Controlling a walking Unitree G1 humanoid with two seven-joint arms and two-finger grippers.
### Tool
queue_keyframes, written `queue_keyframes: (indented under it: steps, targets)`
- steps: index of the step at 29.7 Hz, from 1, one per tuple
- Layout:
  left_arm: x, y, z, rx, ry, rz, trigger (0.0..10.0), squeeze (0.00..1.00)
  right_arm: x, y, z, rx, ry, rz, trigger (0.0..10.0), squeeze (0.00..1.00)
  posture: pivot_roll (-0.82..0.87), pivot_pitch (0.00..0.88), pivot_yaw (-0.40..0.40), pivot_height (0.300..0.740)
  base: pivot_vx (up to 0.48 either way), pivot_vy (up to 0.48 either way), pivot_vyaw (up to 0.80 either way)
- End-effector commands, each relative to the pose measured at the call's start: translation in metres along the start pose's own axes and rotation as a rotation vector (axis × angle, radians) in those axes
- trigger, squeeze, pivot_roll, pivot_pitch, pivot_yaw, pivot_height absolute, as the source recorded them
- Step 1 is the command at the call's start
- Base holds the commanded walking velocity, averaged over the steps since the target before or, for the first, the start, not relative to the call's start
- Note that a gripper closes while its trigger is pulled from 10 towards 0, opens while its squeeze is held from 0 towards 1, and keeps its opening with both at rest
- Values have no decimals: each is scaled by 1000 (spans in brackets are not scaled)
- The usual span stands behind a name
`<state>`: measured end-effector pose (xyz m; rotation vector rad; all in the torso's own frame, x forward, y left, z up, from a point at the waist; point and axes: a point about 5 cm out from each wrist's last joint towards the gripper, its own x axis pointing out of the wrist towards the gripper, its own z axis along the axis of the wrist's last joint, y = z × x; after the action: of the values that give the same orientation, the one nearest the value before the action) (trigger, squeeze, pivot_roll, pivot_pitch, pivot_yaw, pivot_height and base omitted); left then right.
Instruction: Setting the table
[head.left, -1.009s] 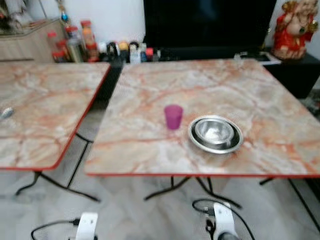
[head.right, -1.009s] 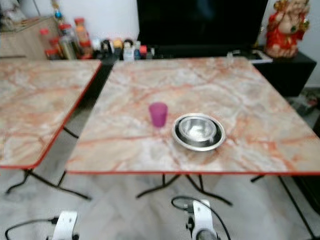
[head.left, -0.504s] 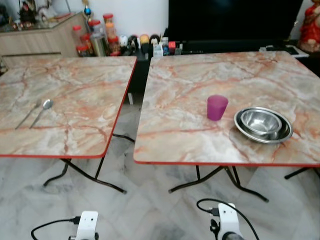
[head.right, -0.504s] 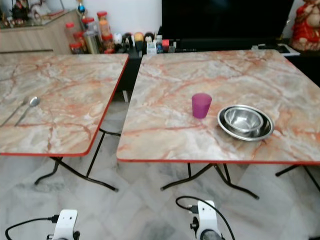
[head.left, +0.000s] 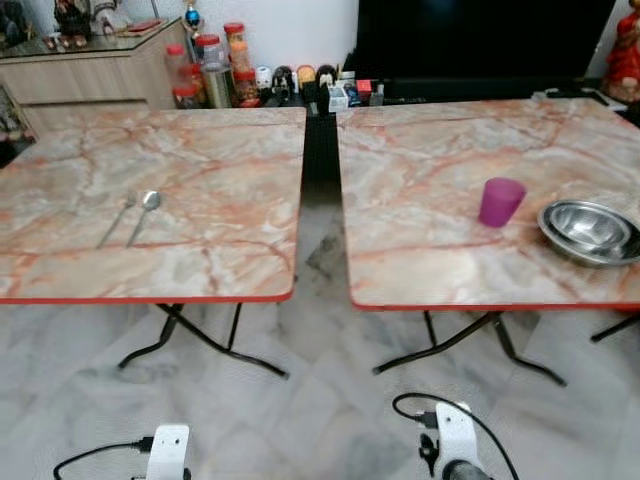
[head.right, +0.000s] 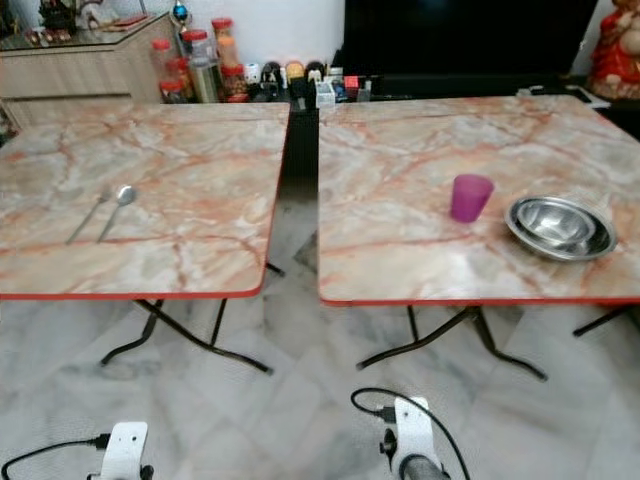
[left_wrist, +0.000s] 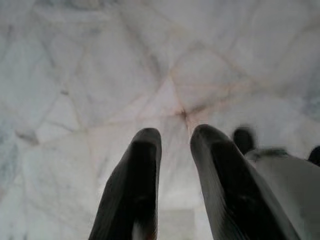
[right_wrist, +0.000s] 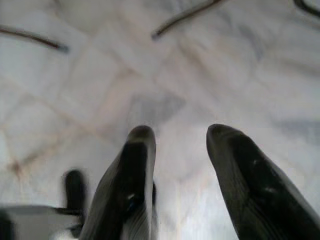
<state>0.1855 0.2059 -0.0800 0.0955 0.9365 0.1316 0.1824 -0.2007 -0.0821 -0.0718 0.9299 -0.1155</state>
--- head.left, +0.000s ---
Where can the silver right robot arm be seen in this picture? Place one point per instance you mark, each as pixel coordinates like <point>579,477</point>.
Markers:
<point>465,472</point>

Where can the small red-lid jar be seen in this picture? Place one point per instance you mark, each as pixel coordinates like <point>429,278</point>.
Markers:
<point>247,90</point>

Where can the metal spoon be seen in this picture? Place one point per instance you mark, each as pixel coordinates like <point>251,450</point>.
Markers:
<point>151,200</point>

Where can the trophy with blue ball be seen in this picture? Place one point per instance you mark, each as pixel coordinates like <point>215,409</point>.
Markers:
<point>193,17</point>

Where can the black teapot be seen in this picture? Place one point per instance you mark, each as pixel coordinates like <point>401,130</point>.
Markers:
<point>73,18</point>

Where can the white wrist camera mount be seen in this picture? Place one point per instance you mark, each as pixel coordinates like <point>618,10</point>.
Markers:
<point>457,430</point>
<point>168,450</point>

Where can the low red-lid jar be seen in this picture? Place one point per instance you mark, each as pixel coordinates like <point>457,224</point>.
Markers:
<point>186,97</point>

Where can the white cat figurine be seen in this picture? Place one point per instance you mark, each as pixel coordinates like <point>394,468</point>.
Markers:
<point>263,78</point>

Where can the marble-pattern folding table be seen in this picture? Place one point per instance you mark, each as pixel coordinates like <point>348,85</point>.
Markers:
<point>420,200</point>
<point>200,160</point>

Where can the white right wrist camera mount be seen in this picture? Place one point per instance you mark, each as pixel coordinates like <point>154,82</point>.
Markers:
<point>457,430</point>

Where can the red seated statue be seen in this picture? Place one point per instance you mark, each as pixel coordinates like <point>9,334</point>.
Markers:
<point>625,60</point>

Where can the light wooden sideboard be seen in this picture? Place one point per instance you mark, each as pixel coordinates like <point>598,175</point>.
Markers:
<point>90,85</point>

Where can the red-lid jar yellow contents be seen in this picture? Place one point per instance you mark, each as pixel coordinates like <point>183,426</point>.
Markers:
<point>234,33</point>

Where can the purple plastic cup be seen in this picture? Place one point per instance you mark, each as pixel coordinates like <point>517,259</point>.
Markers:
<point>500,205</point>

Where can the wide clear red-lid jar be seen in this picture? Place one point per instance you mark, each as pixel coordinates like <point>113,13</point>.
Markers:
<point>208,48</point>

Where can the orange-lid plastic jar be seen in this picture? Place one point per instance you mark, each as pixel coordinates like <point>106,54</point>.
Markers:
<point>241,57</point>

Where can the orange round figurine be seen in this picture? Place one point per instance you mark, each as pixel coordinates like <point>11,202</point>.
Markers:
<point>306,75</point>

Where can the large stainless steel bowl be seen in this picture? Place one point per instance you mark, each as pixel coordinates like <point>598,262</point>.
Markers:
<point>560,243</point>

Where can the steel canister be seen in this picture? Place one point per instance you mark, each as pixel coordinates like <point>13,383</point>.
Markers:
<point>217,88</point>

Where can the black television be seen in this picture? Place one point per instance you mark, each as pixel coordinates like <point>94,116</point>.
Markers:
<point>480,40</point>

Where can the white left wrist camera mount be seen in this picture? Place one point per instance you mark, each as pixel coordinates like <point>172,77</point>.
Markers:
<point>168,450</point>

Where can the small stainless steel bowl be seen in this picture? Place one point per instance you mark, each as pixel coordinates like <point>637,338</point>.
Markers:
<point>592,228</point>

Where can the small pink box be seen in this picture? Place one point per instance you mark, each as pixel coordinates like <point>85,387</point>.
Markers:
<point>364,87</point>

